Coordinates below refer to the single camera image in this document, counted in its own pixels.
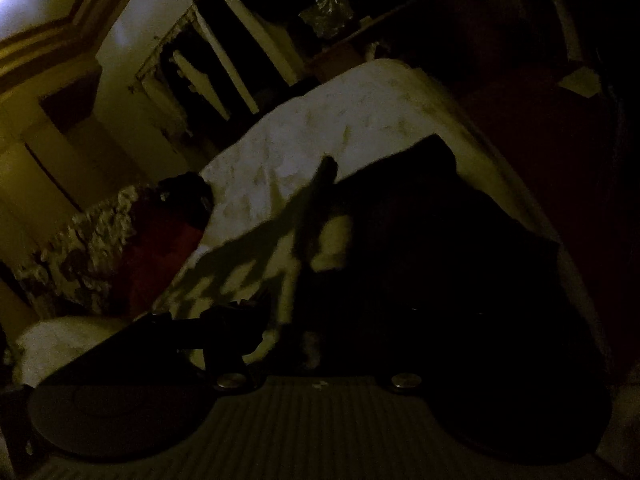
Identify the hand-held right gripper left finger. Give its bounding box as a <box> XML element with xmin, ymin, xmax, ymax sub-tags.
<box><xmin>144</xmin><ymin>294</ymin><xmax>275</xmax><ymax>392</ymax></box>

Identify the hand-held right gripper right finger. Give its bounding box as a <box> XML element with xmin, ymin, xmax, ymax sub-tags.
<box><xmin>386</xmin><ymin>306</ymin><xmax>492</xmax><ymax>390</ymax></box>

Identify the red pillow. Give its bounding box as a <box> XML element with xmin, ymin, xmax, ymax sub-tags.
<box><xmin>117</xmin><ymin>172</ymin><xmax>213</xmax><ymax>311</ymax></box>

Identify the floral patterned blanket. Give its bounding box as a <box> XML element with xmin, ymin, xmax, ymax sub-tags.
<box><xmin>12</xmin><ymin>185</ymin><xmax>146</xmax><ymax>316</ymax></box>

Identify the bed with white sheet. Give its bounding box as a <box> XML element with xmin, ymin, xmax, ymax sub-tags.
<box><xmin>10</xmin><ymin>57</ymin><xmax>576</xmax><ymax>386</ymax></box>

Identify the window with dark curtains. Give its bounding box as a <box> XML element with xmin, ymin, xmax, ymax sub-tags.
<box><xmin>135</xmin><ymin>0</ymin><xmax>306</xmax><ymax>136</ymax></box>

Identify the white paper sheet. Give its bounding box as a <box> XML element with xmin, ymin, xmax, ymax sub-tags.
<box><xmin>557</xmin><ymin>66</ymin><xmax>603</xmax><ymax>97</ymax></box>

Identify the dark wooden shelf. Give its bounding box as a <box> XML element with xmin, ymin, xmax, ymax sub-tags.
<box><xmin>250</xmin><ymin>0</ymin><xmax>531</xmax><ymax>81</ymax></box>

